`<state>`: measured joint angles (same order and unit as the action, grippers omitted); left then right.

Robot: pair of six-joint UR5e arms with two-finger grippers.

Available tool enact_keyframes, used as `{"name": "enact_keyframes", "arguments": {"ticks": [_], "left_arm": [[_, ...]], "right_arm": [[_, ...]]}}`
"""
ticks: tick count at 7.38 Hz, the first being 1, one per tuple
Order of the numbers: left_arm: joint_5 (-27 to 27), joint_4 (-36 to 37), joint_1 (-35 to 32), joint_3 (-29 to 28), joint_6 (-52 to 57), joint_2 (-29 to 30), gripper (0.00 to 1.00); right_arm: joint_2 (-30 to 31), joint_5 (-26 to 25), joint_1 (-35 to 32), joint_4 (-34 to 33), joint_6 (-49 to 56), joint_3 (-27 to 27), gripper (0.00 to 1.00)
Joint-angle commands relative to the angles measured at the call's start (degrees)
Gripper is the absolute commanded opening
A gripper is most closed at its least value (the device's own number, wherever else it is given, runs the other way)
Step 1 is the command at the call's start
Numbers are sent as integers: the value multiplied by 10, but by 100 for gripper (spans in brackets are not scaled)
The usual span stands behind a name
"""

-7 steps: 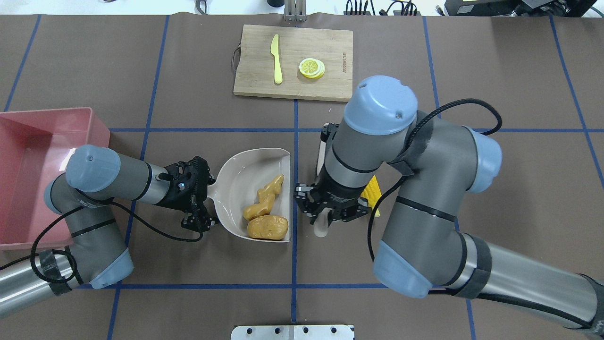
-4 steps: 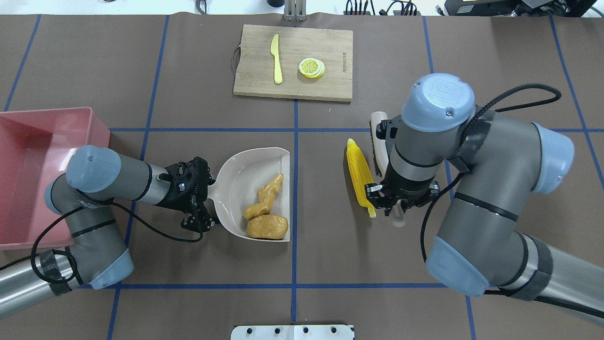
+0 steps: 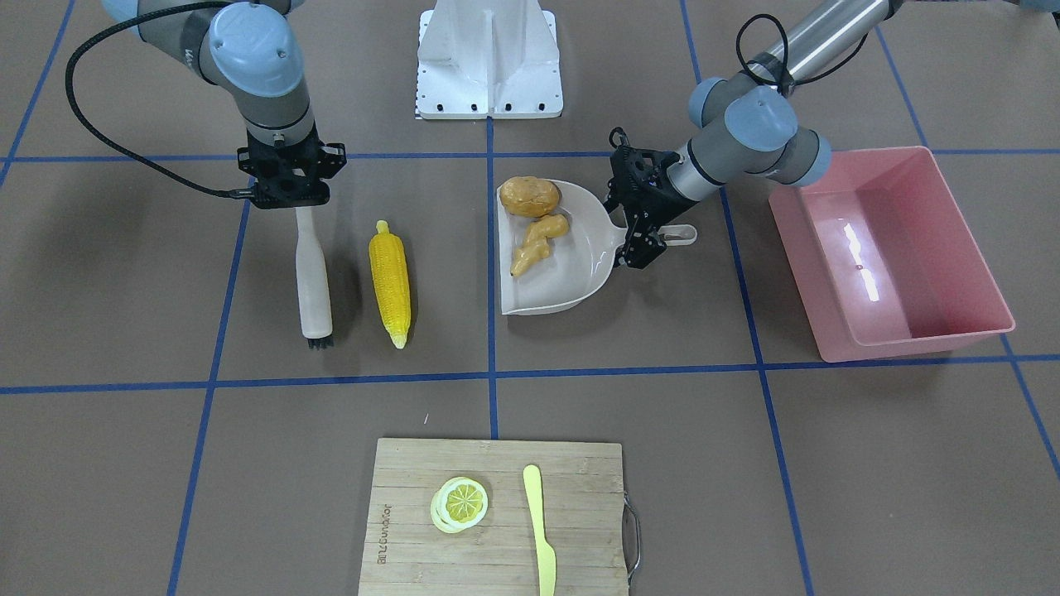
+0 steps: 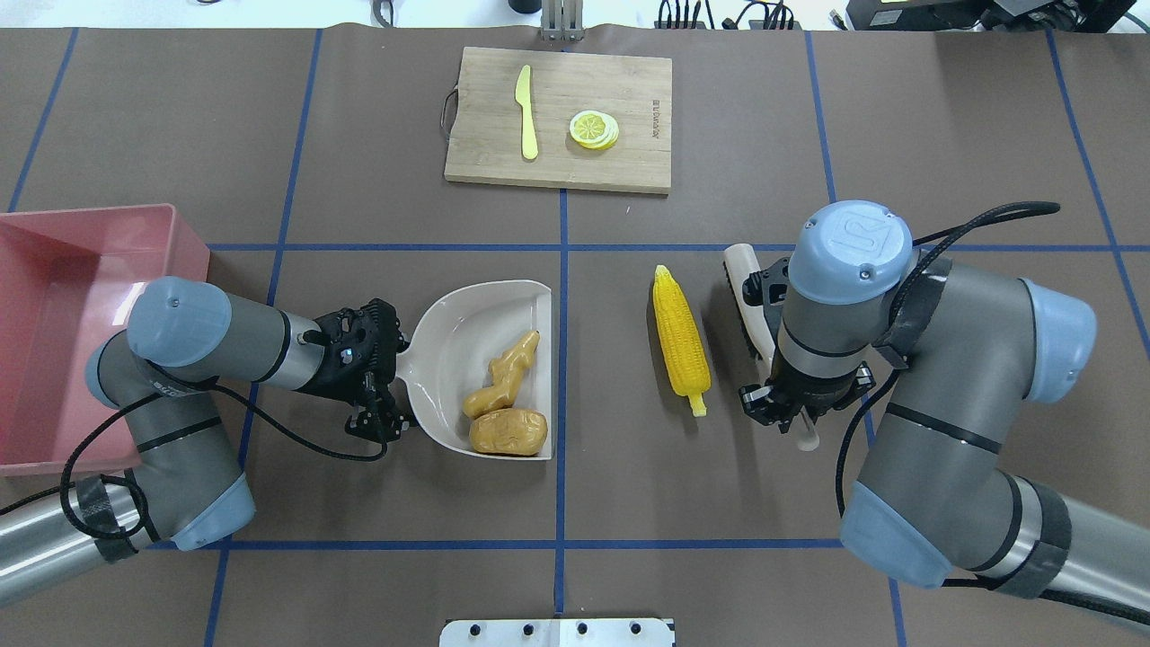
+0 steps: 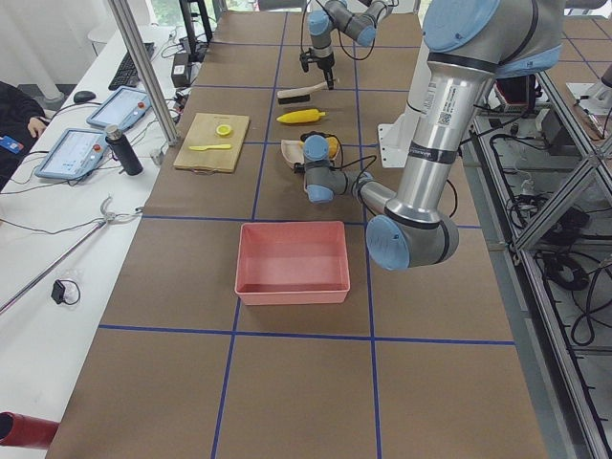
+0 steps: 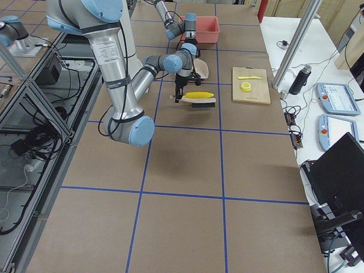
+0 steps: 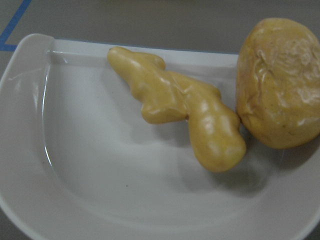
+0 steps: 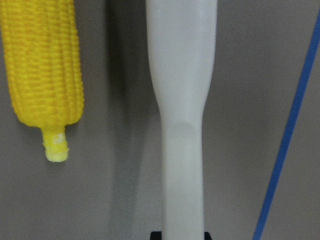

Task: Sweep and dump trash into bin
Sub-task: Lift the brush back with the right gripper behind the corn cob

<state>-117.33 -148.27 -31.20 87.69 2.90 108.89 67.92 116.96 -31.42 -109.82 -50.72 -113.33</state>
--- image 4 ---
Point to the tan toy ginger root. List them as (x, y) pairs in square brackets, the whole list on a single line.
[(507, 372)]

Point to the yellow lemon slices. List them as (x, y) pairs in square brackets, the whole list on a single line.
[(594, 130)]

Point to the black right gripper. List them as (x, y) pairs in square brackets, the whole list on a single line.
[(760, 402)]

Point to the brown toy potato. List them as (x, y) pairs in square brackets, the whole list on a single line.
[(512, 432)]

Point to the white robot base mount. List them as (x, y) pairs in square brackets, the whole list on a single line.
[(602, 631)]

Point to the yellow plastic knife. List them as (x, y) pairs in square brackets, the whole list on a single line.
[(523, 95)]

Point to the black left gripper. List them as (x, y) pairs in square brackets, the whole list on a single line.
[(344, 379)]

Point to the pink plastic bin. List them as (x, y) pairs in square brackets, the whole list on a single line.
[(69, 279)]

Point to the beige hand brush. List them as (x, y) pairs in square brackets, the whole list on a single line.
[(752, 299)]

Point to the bamboo cutting board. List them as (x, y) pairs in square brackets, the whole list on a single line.
[(484, 141)]

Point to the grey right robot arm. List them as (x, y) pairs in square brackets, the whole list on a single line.
[(862, 311)]

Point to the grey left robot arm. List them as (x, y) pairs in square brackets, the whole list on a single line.
[(162, 467)]

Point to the yellow toy corn cob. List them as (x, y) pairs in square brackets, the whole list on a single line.
[(687, 367)]

